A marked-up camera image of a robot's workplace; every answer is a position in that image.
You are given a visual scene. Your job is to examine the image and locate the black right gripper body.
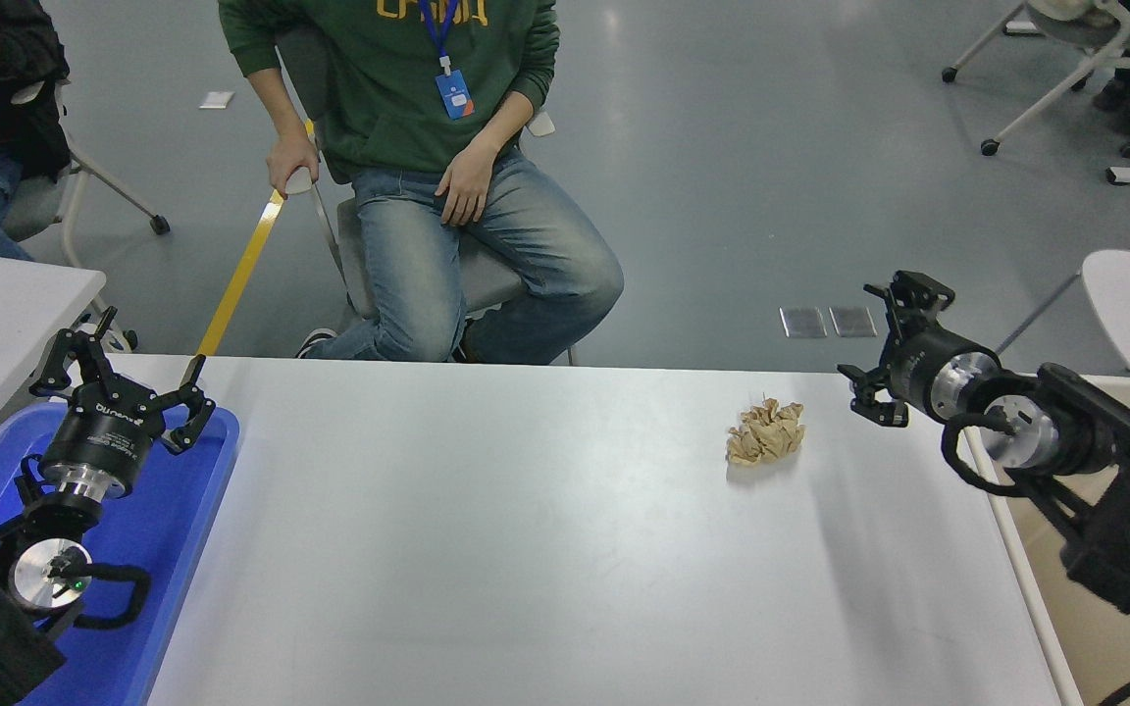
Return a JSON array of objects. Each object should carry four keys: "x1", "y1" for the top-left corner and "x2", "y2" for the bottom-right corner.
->
[{"x1": 883, "y1": 330, "x2": 994, "y2": 422}]

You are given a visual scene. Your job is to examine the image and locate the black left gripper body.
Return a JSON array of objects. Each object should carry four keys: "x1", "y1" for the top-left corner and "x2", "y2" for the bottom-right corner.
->
[{"x1": 42, "y1": 383, "x2": 169, "y2": 482}]

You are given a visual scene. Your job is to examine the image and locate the person's right hand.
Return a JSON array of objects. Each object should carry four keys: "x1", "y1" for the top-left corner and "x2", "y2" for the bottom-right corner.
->
[{"x1": 265, "y1": 132, "x2": 321, "y2": 203}]

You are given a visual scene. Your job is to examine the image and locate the person's left hand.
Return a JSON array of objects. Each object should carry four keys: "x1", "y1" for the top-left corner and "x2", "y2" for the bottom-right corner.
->
[{"x1": 435, "y1": 145, "x2": 497, "y2": 228}]

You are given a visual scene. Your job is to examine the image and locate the crumpled tan paper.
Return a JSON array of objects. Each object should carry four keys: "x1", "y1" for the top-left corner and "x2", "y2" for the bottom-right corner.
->
[{"x1": 726, "y1": 398, "x2": 808, "y2": 468}]

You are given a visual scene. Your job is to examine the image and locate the blue plastic tray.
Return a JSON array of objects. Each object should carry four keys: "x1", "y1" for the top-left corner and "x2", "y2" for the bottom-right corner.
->
[{"x1": 0, "y1": 400, "x2": 242, "y2": 706}]

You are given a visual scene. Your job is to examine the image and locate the large pale plastic bin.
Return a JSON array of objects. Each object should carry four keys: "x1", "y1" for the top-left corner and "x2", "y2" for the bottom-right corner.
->
[{"x1": 962, "y1": 373, "x2": 1130, "y2": 706}]

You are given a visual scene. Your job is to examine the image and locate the blue ID badge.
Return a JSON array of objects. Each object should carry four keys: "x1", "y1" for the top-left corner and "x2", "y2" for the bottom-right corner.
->
[{"x1": 418, "y1": 0, "x2": 475, "y2": 121}]

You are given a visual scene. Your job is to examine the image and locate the white frame office chair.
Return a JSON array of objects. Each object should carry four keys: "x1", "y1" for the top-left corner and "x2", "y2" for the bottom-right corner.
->
[
  {"x1": 940, "y1": 0, "x2": 1130, "y2": 158},
  {"x1": 276, "y1": 25, "x2": 581, "y2": 366},
  {"x1": 1, "y1": 80, "x2": 174, "y2": 354}
]

